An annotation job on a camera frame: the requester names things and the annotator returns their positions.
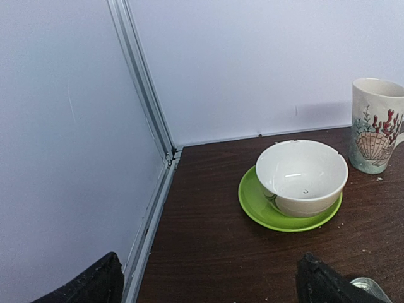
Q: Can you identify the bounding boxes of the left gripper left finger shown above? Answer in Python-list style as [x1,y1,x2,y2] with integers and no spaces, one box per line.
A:
[36,252,124,303]

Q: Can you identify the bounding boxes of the left aluminium frame post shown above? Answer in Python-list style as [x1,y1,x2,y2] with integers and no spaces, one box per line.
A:
[107,0,181,162]

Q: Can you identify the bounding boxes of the tall coral print mug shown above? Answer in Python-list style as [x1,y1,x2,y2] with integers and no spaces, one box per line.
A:
[348,78,403,174]

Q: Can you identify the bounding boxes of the bunny print tin lid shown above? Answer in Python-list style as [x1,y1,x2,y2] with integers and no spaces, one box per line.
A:
[350,277,392,303]

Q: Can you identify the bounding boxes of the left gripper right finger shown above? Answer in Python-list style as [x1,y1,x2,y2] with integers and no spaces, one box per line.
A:
[296,252,383,302]

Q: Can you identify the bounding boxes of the white bowl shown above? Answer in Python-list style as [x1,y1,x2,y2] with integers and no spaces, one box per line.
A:
[255,140,348,218]

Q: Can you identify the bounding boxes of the green saucer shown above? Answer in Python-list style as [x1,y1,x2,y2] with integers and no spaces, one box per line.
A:
[238,167,343,232]

